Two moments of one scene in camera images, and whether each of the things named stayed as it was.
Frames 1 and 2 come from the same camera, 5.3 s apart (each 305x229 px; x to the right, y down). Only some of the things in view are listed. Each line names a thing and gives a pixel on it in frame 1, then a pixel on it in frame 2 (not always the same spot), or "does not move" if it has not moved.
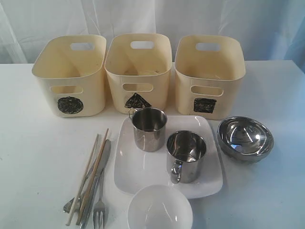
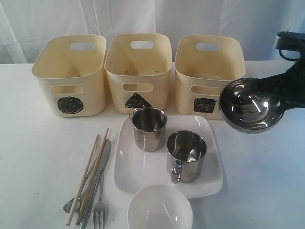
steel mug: [149, 127] does not move
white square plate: [134, 170] does not move
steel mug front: [185, 150] does not move
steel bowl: [244, 140] -> [248, 103]
